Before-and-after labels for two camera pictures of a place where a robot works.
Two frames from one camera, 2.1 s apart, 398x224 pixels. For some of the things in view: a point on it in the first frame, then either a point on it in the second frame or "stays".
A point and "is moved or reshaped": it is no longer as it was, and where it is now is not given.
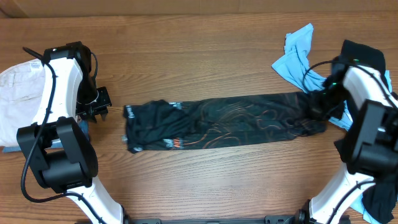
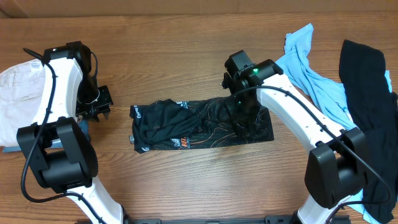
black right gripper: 317,112 to 239,118
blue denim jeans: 83,124 stays
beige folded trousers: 22,93 stays
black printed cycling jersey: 219,122 is moved or reshaped
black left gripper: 89,114 stays
